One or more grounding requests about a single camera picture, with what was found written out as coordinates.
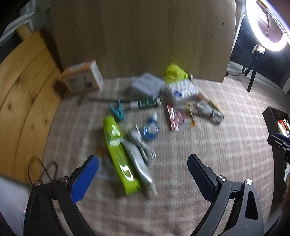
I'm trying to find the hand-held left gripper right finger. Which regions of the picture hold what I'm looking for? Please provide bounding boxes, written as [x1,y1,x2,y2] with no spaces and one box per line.
[188,154,264,236]

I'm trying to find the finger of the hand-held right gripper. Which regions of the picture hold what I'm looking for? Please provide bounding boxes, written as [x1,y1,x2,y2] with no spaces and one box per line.
[267,135,290,162]
[275,133,290,146]

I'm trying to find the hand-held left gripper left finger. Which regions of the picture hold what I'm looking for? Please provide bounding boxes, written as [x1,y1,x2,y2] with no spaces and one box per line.
[24,155,99,236]

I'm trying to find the black container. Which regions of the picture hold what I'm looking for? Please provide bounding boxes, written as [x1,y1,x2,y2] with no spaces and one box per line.
[262,106,290,216]

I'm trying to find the teal clothespin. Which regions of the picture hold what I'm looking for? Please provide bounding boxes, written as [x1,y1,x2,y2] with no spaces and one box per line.
[109,100,125,121]

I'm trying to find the lime green tube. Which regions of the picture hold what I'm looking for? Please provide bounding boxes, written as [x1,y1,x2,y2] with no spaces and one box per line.
[103,115,141,196]

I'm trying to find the silver tube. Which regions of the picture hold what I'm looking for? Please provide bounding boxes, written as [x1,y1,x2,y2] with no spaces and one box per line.
[123,141,158,197]

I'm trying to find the red snack packet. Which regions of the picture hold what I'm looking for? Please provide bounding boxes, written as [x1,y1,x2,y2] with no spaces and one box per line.
[166,103,196,131]

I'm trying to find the blue correction tape dispenser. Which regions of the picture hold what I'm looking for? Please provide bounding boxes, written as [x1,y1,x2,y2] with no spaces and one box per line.
[143,113,160,138]

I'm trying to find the tan slender stick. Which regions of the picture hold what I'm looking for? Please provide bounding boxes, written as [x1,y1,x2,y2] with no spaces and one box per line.
[197,89,223,112]

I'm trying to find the grey spoon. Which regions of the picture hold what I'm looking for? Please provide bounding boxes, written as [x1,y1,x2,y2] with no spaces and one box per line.
[78,95,127,105]

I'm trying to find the white tissue pack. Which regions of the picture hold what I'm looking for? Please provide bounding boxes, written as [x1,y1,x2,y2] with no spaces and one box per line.
[165,80,199,103]

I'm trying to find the green and white marker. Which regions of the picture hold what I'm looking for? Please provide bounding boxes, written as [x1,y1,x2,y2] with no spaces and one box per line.
[123,98,162,110]

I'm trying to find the pine wood panel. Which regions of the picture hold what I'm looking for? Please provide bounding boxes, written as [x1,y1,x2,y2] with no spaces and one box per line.
[0,32,65,184]

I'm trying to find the white plastic box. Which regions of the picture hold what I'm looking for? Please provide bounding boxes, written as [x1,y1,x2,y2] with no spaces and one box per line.
[132,73,165,100]

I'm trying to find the orange cardboard box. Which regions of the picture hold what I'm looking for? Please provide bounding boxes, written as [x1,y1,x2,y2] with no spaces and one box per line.
[61,60,103,93]

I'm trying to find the yellow shuttlecock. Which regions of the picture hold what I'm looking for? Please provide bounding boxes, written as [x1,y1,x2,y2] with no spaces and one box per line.
[166,64,193,83]

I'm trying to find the light wooden board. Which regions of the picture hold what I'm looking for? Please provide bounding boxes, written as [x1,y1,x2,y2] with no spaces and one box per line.
[51,0,237,82]

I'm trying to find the black usb cable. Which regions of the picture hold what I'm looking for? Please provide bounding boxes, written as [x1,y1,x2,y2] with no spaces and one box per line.
[28,156,58,185]

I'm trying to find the grey cable bundle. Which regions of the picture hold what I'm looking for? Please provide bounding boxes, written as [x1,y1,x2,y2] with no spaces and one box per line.
[194,100,225,124]

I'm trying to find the white coiled cable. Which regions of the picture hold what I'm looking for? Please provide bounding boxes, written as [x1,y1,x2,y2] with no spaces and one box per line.
[129,128,157,164]

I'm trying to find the ring light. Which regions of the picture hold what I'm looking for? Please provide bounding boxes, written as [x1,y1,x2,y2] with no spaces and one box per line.
[245,0,290,53]

